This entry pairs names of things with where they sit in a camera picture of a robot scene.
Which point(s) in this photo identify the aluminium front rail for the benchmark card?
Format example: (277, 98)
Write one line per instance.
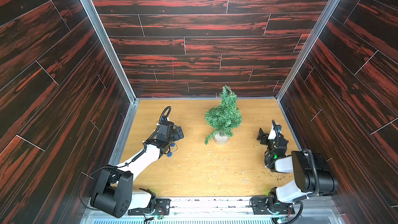
(223, 210)

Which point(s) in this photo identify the small green christmas tree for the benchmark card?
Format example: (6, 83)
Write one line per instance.
(225, 117)

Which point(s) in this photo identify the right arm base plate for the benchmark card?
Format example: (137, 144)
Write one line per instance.
(270, 206)

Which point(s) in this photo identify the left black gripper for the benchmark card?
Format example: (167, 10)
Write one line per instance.
(176, 137)

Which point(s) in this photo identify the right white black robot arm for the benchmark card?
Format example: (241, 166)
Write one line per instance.
(312, 175)

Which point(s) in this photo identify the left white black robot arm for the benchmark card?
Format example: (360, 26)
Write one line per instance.
(113, 190)

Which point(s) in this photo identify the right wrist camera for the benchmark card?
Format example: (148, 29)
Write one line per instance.
(274, 132)

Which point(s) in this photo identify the string lights with ball ornaments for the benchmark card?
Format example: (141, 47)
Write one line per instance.
(172, 149)

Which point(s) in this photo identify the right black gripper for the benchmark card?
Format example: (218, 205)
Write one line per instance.
(264, 137)

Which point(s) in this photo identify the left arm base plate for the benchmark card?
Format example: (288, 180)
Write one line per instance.
(158, 206)

